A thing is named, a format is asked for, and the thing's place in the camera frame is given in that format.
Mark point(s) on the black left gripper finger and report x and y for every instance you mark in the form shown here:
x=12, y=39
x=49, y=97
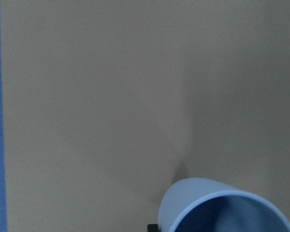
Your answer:
x=152, y=228

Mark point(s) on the light blue plastic cup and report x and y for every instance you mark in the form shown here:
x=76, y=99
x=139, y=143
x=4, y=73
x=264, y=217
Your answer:
x=203, y=205

